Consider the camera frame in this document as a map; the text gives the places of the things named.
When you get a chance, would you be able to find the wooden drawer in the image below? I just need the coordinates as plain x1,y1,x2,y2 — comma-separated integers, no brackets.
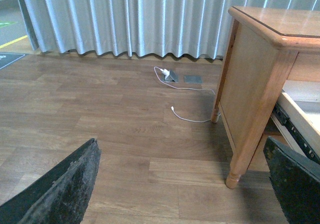
277,80,320,154

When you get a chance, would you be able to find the grey pleated curtain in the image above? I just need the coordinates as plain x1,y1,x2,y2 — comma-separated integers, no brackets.
18,0,320,58

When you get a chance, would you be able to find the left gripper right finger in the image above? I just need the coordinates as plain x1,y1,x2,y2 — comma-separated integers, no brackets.
263,136,320,224

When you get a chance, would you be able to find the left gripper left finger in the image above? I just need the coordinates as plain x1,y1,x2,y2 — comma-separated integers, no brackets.
0,139,102,224

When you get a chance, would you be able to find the open metal floor socket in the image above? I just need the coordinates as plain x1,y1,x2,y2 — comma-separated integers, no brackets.
161,70,179,83

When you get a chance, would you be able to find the wooden dresser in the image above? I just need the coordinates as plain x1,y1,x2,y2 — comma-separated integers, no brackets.
211,6,320,189

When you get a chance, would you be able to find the white charging cable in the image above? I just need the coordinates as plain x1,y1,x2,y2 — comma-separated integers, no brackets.
153,66,216,123

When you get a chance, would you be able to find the black drawer slide rail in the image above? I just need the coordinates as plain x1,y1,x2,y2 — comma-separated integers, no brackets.
272,103,320,164

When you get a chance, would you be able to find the white charger plug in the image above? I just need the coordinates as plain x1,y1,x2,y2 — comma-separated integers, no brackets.
161,69,170,76

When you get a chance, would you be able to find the closed metal floor plate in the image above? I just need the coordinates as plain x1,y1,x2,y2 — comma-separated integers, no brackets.
183,75,203,84

